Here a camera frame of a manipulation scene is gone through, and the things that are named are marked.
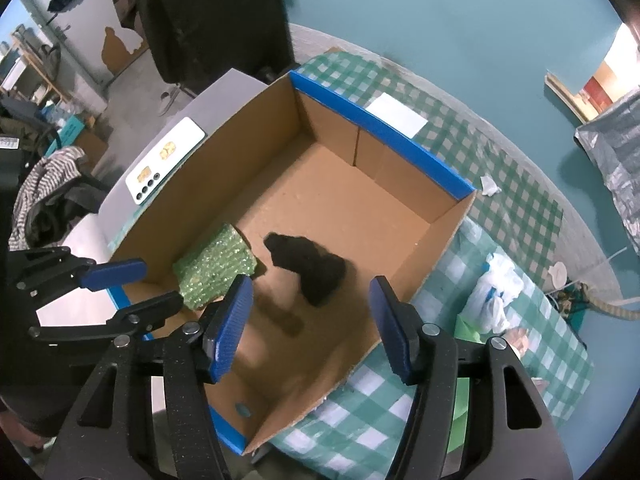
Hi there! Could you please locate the black sock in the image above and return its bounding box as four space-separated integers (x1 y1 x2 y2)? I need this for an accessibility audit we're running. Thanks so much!
263 232 347 308

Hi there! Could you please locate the beige woven strap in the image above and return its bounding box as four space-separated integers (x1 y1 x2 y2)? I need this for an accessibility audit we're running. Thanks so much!
582 285 640 322

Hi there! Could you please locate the green bubble wrap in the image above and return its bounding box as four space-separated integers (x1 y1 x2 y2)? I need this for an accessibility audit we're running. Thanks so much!
172 223 258 311

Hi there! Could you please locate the white rectangular device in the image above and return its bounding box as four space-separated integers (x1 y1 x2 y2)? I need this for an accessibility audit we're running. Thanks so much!
125 116 207 206

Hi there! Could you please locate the light green checked tablecloth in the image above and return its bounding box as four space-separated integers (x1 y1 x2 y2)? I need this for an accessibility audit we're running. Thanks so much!
270 220 596 480

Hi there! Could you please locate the white paper sheet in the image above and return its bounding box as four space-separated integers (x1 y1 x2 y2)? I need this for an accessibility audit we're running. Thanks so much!
365 92 428 138

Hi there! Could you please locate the dark jacket pile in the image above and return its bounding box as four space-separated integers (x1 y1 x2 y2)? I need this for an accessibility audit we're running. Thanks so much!
0 95 112 252

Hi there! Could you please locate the silver tarp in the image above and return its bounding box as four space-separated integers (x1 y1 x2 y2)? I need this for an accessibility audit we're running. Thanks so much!
575 87 640 256

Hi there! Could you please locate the cardboard box with blue tape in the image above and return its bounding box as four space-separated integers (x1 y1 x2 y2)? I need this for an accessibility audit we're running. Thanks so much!
107 71 477 456

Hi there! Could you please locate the teal box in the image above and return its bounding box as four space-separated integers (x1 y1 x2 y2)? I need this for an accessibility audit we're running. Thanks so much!
47 115 86 154

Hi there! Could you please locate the small brown carton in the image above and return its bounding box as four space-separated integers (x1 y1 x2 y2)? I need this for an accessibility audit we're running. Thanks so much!
75 127 109 171

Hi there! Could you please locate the wooden board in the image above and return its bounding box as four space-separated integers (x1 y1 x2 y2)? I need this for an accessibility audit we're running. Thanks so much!
544 67 608 126

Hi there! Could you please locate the wooden shelf rack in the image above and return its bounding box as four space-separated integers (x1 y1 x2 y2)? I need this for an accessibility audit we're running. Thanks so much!
0 25 72 107

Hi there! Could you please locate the thin white stick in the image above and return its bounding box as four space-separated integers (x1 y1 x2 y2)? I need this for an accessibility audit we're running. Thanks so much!
545 247 627 294

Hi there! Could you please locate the grey white appliance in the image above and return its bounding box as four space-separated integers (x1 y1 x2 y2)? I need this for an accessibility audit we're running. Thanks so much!
35 69 273 331

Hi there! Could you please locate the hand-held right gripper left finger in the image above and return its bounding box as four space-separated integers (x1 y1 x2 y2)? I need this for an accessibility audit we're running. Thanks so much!
44 274 255 480

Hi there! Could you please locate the black coat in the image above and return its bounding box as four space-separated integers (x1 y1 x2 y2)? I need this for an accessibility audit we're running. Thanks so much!
107 0 297 86

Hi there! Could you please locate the light green cloth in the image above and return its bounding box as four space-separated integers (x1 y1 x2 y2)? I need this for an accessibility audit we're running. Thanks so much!
446 321 487 457

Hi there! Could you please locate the striped knit cloth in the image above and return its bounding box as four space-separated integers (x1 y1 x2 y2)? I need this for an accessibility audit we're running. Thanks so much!
10 146 87 251

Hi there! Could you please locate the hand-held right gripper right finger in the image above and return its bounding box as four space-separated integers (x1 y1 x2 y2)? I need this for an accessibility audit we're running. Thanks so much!
368 276 575 480

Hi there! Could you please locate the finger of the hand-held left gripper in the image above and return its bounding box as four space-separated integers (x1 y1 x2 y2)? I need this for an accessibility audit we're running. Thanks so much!
29 291 185 345
10 246 148 292

